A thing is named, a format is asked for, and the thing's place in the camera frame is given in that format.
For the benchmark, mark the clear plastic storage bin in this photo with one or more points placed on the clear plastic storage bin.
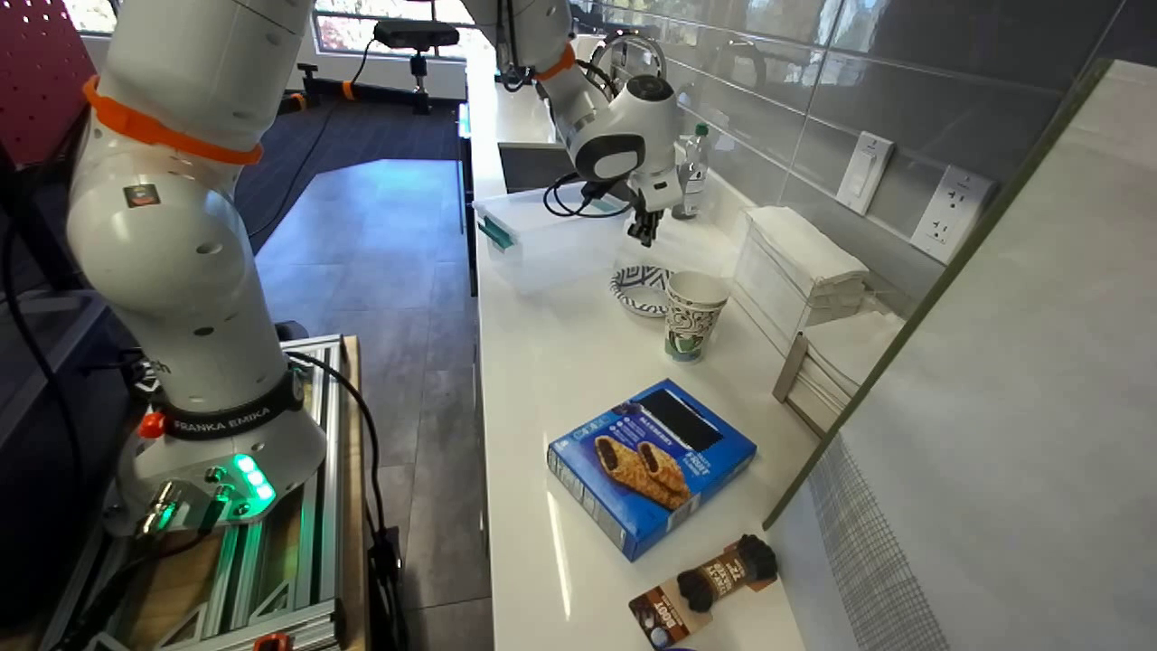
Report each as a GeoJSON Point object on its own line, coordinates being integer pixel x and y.
{"type": "Point", "coordinates": [532, 253]}

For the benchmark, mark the black camera on tripod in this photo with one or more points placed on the black camera on tripod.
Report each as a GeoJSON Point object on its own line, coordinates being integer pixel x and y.
{"type": "Point", "coordinates": [420, 37]}

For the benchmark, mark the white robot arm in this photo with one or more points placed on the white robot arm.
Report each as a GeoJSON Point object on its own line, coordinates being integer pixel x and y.
{"type": "Point", "coordinates": [168, 125]}

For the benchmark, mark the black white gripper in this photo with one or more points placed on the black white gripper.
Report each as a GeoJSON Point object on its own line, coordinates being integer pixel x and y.
{"type": "Point", "coordinates": [637, 163]}

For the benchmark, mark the wooden napkin holder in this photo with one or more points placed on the wooden napkin holder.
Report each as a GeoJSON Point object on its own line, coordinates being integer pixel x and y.
{"type": "Point", "coordinates": [829, 363]}

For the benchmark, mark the white wall outlet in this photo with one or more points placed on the white wall outlet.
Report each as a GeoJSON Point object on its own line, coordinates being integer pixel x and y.
{"type": "Point", "coordinates": [947, 216]}

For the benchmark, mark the dark kitchen sink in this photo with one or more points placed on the dark kitchen sink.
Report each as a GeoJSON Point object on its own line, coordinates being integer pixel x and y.
{"type": "Point", "coordinates": [532, 163]}

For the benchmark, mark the blue snack bar box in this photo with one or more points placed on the blue snack bar box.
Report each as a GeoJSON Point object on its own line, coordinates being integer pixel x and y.
{"type": "Point", "coordinates": [649, 465]}

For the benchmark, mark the green patterned paper cup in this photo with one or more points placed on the green patterned paper cup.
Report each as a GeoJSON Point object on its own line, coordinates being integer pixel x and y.
{"type": "Point", "coordinates": [695, 304]}

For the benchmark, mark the white napkin stack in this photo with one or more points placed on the white napkin stack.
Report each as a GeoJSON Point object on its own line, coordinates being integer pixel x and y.
{"type": "Point", "coordinates": [791, 275]}

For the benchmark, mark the white light switch plate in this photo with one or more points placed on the white light switch plate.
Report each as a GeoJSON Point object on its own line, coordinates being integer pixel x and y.
{"type": "Point", "coordinates": [864, 172]}

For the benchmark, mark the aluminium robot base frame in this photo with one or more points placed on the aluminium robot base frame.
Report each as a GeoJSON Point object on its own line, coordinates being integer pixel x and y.
{"type": "Point", "coordinates": [246, 549]}

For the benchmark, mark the brown black snack packet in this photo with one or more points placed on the brown black snack packet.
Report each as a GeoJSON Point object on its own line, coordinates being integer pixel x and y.
{"type": "Point", "coordinates": [684, 602]}

